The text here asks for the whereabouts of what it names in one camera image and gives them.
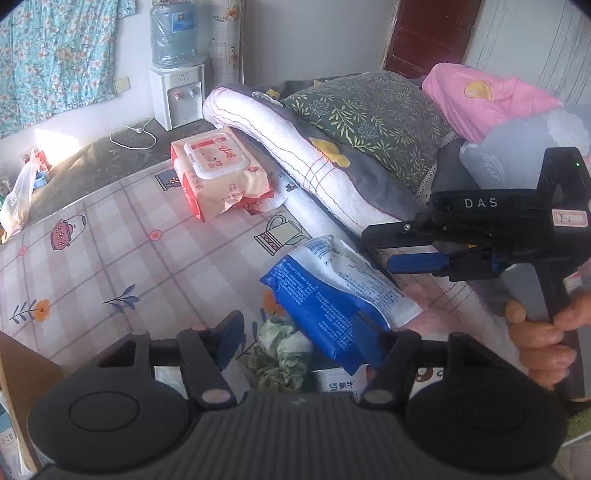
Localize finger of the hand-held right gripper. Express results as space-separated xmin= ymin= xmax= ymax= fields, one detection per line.
xmin=387 ymin=253 xmax=455 ymax=276
xmin=360 ymin=212 xmax=439 ymax=251

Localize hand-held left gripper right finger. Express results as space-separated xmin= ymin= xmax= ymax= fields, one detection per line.
xmin=352 ymin=311 xmax=497 ymax=408

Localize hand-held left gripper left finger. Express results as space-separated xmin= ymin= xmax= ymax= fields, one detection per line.
xmin=99 ymin=310 xmax=245 ymax=409

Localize green scrunched cloth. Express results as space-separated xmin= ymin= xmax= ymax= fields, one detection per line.
xmin=247 ymin=315 xmax=315 ymax=393

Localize blue and white packet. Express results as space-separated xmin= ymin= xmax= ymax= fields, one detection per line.
xmin=259 ymin=234 xmax=423 ymax=376

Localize brown cardboard box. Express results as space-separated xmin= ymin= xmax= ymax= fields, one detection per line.
xmin=0 ymin=331 xmax=63 ymax=476

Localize person's right hand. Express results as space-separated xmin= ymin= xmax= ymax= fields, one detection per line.
xmin=505 ymin=300 xmax=591 ymax=391

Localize grey quilt with yellow print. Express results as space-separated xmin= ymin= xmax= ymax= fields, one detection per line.
xmin=222 ymin=78 xmax=467 ymax=222

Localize grey leaf print pillow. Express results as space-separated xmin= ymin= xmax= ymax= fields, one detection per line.
xmin=459 ymin=105 xmax=591 ymax=190

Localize white quilted mattress pad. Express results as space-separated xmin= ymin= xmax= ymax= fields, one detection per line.
xmin=281 ymin=185 xmax=407 ymax=287

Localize green leaf print pillow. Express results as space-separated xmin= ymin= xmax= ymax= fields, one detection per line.
xmin=279 ymin=71 xmax=458 ymax=197

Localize pink pillow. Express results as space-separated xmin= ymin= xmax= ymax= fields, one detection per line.
xmin=422 ymin=62 xmax=564 ymax=144

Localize red wet wipes pack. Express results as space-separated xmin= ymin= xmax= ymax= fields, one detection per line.
xmin=170 ymin=129 xmax=271 ymax=223

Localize white fleece blanket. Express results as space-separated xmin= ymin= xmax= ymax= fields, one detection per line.
xmin=202 ymin=85 xmax=513 ymax=344

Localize dark red door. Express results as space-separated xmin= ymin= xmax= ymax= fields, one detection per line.
xmin=383 ymin=0 xmax=483 ymax=79

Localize white water dispenser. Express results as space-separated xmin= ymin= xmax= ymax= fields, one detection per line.
xmin=148 ymin=64 xmax=206 ymax=131

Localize small white plastic bag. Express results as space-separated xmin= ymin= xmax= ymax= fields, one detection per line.
xmin=0 ymin=148 xmax=38 ymax=232

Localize rolled floral mat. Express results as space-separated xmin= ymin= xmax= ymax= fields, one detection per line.
xmin=208 ymin=0 xmax=245 ymax=88

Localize blue water bottle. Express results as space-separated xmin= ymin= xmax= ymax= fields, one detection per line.
xmin=150 ymin=0 xmax=197 ymax=71

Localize teal floral curtain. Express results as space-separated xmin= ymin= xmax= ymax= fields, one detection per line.
xmin=0 ymin=0 xmax=139 ymax=139

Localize white power cable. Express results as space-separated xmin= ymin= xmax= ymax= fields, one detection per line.
xmin=110 ymin=117 xmax=158 ymax=151

